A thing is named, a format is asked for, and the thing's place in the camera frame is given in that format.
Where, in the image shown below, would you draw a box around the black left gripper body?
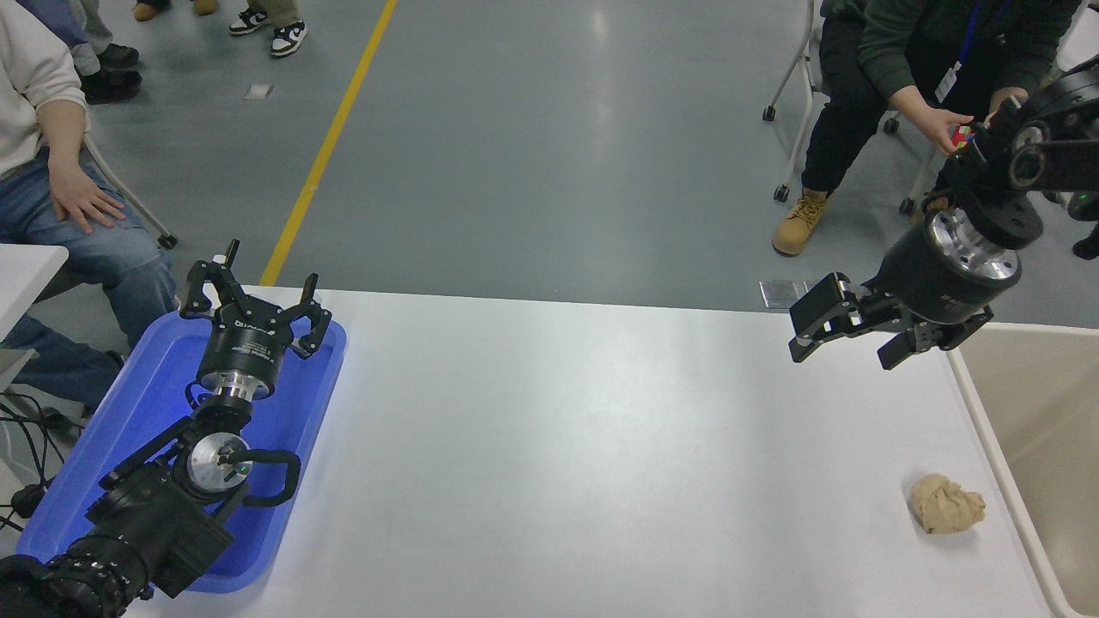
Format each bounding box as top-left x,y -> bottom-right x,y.
197,311 -> 290,389

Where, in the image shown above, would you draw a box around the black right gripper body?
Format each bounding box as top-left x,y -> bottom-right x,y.
867,225 -> 1023,327

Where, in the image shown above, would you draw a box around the person's hand on thigh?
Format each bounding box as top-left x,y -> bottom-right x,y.
47,159 -> 127,234

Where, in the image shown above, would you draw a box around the booted person's right hand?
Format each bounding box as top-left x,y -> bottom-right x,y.
912,105 -> 975,156

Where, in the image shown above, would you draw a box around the booted person's left hand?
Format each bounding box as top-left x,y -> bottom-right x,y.
987,86 -> 1029,128

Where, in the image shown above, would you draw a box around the metal floor plate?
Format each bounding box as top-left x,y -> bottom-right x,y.
760,280 -> 812,310

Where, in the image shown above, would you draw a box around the white chair leg with caster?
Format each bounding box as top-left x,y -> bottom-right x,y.
82,133 -> 179,250

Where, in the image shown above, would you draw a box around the blue plastic tray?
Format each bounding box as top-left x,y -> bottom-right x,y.
15,309 -> 349,595

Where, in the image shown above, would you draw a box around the person in blue jeans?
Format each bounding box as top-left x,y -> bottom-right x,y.
0,0 -> 179,413

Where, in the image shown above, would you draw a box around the large pale bin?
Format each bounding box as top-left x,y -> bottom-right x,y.
944,322 -> 1099,618

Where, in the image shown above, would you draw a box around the small white side table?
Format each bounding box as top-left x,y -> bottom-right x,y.
0,244 -> 70,344

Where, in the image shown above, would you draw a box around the person in tan boots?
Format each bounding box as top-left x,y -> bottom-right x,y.
771,0 -> 1084,258

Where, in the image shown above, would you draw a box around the grey wheeled chair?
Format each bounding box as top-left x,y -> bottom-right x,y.
762,0 -> 945,215

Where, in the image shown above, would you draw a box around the person in black shoes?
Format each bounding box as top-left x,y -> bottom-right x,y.
17,0 -> 143,106

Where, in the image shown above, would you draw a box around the person in white-black sneakers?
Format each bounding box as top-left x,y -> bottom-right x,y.
228,0 -> 307,58

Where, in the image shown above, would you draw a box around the black power adapter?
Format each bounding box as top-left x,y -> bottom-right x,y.
9,482 -> 51,520

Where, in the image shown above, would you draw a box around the person in tan shoes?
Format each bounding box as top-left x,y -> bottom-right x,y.
133,0 -> 218,22

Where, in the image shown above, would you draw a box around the black floor cables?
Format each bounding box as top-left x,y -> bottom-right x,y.
0,391 -> 87,533

